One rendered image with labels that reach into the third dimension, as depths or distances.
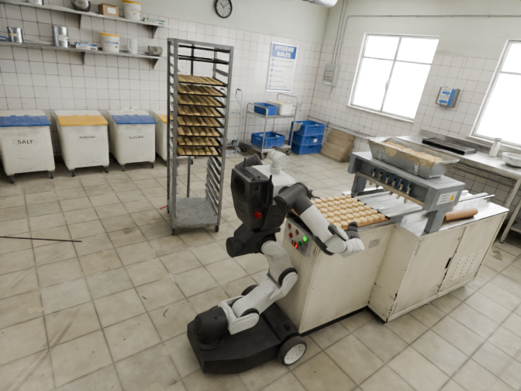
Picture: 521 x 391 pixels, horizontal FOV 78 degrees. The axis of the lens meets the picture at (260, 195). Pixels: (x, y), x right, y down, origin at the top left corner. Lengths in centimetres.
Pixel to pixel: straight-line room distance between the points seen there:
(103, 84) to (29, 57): 88
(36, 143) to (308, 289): 370
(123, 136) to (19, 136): 115
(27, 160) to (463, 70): 599
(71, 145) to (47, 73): 102
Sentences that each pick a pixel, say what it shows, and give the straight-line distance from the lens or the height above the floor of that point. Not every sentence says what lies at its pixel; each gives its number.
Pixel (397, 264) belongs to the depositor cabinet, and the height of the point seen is 56.
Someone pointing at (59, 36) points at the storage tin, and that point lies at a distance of 497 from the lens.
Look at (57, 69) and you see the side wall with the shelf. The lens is 523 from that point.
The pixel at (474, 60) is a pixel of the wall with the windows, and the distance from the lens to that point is 578.
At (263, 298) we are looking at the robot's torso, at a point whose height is 40.
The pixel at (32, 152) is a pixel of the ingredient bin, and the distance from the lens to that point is 475.
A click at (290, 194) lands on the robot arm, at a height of 122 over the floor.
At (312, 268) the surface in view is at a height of 64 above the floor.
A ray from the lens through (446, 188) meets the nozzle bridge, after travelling 230.
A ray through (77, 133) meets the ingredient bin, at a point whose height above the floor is 59.
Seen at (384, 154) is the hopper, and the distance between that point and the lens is 248.
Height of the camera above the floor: 180
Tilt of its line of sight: 24 degrees down
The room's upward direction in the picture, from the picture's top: 8 degrees clockwise
